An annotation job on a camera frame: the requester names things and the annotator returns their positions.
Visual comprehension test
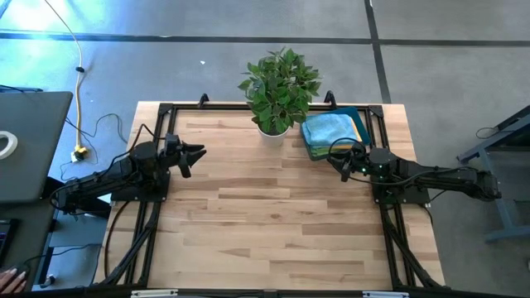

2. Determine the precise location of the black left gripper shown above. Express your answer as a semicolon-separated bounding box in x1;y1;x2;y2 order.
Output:
158;132;208;180

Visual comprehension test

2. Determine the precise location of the orange microfiber towel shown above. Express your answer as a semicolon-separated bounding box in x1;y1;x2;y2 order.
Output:
350;117;364;143

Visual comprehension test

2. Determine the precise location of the green microfiber towel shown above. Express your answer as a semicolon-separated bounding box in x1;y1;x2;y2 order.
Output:
307;143;345;161

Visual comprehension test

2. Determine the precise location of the blue microfiber towel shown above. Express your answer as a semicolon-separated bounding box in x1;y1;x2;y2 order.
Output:
301;113;359;148

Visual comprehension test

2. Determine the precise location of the blue fabric basket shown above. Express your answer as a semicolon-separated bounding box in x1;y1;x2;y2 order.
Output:
303;106;373;162

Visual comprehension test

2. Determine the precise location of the white ribbed plant pot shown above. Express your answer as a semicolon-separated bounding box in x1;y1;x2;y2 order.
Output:
256;123;292;147

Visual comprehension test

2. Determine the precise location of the green leafy potted tree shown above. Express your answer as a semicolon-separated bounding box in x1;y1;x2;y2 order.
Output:
237;46;322;136

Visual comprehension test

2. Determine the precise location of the blue metal cart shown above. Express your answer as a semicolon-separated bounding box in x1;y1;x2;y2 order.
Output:
455;104;530;244

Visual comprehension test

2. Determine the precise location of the grey desk top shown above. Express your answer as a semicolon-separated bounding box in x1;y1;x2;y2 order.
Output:
0;91;75;204

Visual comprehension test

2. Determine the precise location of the white tape roll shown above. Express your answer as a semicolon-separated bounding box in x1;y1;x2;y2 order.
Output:
0;130;19;161

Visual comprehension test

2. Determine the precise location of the person's hand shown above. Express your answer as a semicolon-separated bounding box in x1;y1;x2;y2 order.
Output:
0;267;27;296

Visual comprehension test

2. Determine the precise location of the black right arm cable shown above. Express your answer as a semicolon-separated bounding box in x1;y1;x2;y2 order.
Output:
326;137;477;187

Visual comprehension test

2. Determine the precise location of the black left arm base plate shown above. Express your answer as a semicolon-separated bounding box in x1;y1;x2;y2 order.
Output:
108;171;171;204

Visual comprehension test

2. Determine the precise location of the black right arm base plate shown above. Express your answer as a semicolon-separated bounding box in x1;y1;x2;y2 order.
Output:
370;181;432;206

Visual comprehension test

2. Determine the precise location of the black aluminium table frame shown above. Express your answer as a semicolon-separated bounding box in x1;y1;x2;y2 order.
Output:
98;90;446;293

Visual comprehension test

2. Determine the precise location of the yellow floor cable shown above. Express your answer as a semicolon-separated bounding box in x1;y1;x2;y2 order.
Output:
43;0;89;161

